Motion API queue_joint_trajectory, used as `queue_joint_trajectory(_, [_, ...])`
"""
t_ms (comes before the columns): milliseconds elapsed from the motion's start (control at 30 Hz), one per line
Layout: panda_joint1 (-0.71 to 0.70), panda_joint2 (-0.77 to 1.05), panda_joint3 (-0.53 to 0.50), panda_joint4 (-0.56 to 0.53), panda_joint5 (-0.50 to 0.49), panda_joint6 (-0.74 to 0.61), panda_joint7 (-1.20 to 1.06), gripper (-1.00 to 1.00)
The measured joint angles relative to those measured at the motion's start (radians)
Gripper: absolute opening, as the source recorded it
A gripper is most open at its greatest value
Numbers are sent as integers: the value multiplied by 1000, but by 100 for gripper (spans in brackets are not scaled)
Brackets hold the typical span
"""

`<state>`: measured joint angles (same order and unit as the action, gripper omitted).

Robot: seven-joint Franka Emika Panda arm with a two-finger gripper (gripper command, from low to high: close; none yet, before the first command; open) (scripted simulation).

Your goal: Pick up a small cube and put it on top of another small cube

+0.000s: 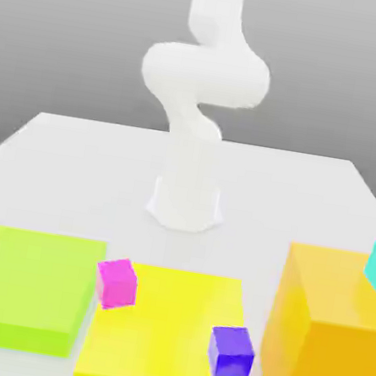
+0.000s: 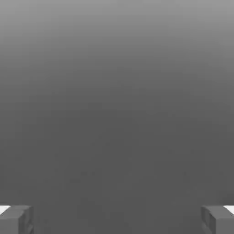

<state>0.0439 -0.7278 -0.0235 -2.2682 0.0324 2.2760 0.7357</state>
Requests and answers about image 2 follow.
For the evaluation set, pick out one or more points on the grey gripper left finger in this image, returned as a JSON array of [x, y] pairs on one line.
[[14, 220]]

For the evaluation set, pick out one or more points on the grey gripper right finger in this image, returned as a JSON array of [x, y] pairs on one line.
[[219, 220]]

